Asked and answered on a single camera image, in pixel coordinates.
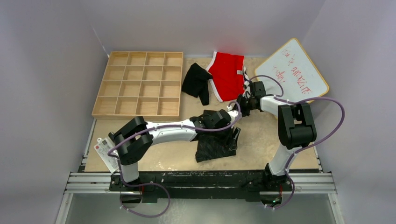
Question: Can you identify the plain black underwear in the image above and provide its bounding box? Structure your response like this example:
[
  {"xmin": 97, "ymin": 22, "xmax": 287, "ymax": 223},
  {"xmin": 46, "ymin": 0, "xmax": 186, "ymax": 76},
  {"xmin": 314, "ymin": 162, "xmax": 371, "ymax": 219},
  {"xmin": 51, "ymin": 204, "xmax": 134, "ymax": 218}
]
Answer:
[{"xmin": 181, "ymin": 63, "xmax": 212, "ymax": 106}]

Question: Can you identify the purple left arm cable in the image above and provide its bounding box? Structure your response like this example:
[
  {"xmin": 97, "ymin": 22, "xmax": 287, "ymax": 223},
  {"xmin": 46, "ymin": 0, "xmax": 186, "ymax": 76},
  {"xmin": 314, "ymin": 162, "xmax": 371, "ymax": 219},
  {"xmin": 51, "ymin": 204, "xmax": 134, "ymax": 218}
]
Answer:
[{"xmin": 106, "ymin": 100, "xmax": 242, "ymax": 217}]

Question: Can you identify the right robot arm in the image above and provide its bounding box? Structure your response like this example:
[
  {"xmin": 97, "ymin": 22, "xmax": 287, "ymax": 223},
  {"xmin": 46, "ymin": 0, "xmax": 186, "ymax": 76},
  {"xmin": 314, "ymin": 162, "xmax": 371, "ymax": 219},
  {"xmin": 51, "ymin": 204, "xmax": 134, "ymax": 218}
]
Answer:
[{"xmin": 237, "ymin": 81, "xmax": 317, "ymax": 190}]

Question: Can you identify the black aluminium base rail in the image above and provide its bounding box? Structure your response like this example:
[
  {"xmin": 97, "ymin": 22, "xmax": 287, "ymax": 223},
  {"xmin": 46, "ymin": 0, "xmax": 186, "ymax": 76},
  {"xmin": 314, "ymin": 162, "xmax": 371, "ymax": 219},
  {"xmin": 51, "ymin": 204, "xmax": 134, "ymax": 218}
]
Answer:
[{"xmin": 63, "ymin": 168, "xmax": 336, "ymax": 205}]

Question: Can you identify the plastic packaged card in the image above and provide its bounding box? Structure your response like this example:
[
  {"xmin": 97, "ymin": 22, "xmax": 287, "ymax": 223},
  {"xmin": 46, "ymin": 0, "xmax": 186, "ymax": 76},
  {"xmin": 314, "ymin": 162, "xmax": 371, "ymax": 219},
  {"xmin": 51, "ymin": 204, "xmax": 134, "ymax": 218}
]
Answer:
[{"xmin": 94, "ymin": 137, "xmax": 119, "ymax": 173}]

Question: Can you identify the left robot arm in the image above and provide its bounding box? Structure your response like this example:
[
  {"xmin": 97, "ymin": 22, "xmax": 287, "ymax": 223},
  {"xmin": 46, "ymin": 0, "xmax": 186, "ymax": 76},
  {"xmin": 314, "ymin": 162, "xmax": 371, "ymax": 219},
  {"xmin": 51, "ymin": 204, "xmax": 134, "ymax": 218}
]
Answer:
[{"xmin": 108, "ymin": 110, "xmax": 241, "ymax": 191}]

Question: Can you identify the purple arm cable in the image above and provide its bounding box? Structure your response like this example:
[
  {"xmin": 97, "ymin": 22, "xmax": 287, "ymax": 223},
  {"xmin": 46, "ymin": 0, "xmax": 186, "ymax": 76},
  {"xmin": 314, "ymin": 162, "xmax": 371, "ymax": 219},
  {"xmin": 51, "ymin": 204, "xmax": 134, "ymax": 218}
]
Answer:
[
  {"xmin": 246, "ymin": 75, "xmax": 346, "ymax": 211},
  {"xmin": 106, "ymin": 100, "xmax": 242, "ymax": 217}
]

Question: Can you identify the black striped underwear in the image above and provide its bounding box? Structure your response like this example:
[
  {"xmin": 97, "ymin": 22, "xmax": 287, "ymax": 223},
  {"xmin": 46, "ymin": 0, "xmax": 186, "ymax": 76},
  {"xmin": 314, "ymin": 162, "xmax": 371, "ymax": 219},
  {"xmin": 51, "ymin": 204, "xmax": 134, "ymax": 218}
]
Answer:
[{"xmin": 195, "ymin": 111, "xmax": 236, "ymax": 162}]

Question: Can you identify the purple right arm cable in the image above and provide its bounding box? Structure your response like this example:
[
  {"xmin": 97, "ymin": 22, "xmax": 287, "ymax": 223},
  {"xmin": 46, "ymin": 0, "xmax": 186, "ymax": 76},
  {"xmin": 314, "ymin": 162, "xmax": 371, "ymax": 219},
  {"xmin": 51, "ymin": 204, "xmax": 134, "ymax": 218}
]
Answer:
[{"xmin": 246, "ymin": 75, "xmax": 346, "ymax": 211}]

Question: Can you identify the wooden compartment tray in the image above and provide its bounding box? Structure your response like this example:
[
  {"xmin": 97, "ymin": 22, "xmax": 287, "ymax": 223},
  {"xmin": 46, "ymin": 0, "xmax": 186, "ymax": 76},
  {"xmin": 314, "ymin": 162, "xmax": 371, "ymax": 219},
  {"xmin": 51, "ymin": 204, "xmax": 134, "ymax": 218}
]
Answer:
[{"xmin": 92, "ymin": 51, "xmax": 184, "ymax": 120}]

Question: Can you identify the white board with wooden frame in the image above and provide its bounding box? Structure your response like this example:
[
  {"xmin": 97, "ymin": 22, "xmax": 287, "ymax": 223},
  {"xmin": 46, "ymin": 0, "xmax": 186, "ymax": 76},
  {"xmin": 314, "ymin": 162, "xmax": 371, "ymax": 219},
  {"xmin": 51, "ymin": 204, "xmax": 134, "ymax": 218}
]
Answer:
[{"xmin": 255, "ymin": 38, "xmax": 329, "ymax": 116}]

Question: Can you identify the red white blue underwear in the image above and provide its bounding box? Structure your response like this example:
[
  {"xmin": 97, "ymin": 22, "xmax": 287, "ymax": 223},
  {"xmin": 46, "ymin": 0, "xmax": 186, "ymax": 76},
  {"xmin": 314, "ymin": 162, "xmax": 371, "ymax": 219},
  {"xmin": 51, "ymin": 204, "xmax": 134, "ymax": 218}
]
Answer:
[{"xmin": 206, "ymin": 51, "xmax": 249, "ymax": 102}]

